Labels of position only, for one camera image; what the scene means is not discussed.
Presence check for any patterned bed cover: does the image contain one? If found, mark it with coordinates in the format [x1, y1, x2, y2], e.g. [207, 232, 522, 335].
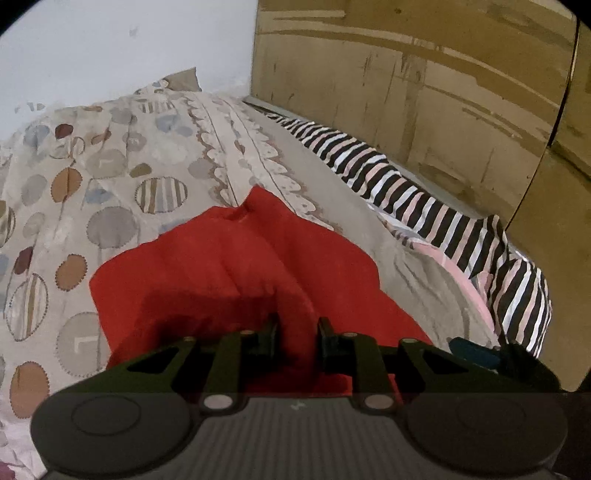
[1, 71, 496, 479]

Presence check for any wooden wardrobe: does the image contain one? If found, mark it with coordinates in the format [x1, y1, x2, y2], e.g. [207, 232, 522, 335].
[252, 1, 590, 388]

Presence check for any striped black white cloth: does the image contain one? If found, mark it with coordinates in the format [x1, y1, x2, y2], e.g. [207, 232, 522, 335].
[269, 114, 553, 356]

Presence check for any red shirt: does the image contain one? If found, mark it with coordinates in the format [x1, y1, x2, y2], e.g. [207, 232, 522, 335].
[90, 187, 426, 396]

